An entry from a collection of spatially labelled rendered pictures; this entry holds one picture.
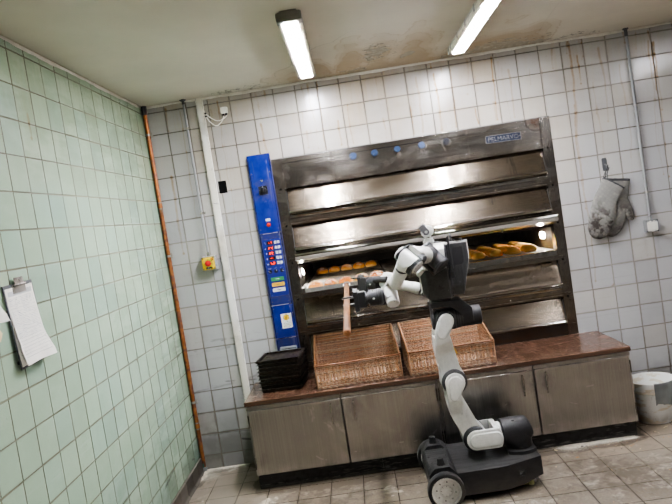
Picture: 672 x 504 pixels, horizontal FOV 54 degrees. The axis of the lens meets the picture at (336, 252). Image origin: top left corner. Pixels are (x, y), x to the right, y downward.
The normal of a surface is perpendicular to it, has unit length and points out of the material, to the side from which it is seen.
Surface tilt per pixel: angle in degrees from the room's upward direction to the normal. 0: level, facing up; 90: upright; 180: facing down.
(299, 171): 90
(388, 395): 91
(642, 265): 90
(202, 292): 90
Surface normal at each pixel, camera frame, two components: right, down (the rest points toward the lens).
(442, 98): -0.02, 0.06
